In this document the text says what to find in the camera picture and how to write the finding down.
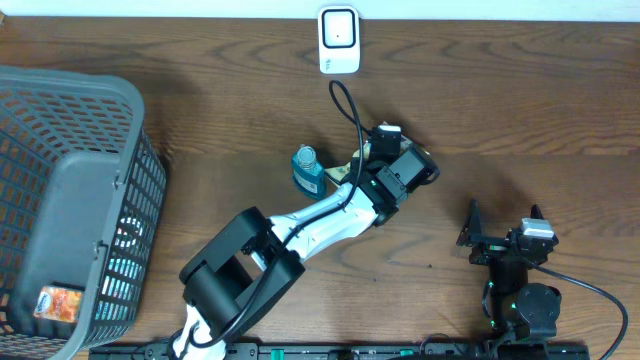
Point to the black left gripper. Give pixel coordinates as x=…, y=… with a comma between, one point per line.
x=415, y=185

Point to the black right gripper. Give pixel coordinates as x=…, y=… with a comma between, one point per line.
x=490, y=248

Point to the yellow wet wipes pack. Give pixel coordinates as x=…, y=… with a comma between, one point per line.
x=338, y=174

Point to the blue mouthwash bottle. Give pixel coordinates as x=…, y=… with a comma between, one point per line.
x=308, y=173

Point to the orange tissue packet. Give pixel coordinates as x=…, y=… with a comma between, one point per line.
x=58, y=304

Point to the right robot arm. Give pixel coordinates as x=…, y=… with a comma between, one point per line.
x=522, y=314

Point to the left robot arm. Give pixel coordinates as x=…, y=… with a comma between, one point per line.
x=254, y=260

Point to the white barcode scanner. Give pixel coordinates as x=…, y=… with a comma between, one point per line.
x=339, y=40

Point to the grey plastic shopping basket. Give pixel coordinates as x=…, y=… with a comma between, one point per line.
x=82, y=191

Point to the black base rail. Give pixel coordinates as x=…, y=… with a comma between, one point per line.
x=433, y=350

